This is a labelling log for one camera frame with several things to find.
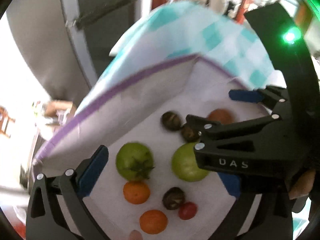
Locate small dark chestnut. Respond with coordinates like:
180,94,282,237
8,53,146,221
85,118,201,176
180,124,200,142

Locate dark chestnut with stem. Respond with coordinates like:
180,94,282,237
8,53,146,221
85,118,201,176
162,187,185,210

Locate small red cherry tomato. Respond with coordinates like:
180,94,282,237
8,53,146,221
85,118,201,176
178,202,198,220

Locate orange tangerine front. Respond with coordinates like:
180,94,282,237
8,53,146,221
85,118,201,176
123,181,151,205

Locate orange tangerine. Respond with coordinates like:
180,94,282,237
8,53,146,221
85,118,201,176
123,181,151,205
139,210,168,235

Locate orange tangerine back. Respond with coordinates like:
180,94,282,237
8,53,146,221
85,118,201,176
139,210,168,235

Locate large red tomato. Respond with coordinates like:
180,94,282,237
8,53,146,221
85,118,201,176
129,230,143,240

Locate person's right hand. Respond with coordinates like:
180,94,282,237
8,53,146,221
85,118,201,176
289,168,316,200

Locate purple fabric storage box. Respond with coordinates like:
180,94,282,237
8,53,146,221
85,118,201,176
33,56,267,239

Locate teal white checkered tablecloth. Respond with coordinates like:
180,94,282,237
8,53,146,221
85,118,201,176
77,1,286,112

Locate dark grey refrigerator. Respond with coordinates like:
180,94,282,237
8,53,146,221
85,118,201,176
1,0,142,104

